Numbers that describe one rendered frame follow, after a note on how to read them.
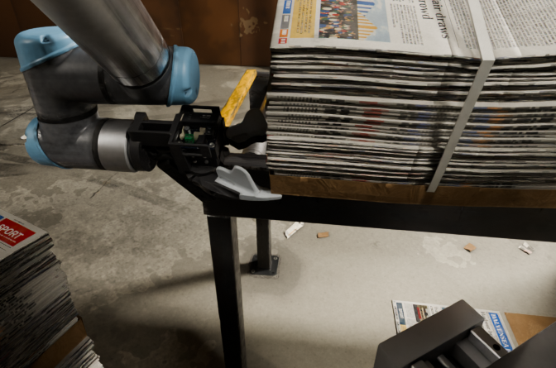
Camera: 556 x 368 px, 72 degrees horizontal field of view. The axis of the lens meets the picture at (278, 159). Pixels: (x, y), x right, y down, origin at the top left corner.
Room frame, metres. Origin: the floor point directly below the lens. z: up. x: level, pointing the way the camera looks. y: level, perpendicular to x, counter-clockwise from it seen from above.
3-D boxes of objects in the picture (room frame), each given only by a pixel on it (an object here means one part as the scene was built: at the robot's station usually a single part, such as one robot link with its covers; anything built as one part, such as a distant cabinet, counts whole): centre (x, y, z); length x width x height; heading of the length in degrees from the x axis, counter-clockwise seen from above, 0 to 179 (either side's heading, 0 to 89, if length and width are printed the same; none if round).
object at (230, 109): (0.88, 0.11, 0.81); 0.43 x 0.03 x 0.02; 173
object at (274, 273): (1.12, 0.05, 0.01); 0.14 x 0.13 x 0.01; 173
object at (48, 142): (0.49, 0.29, 0.91); 0.11 x 0.08 x 0.09; 84
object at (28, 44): (0.49, 0.27, 1.01); 0.11 x 0.08 x 0.11; 88
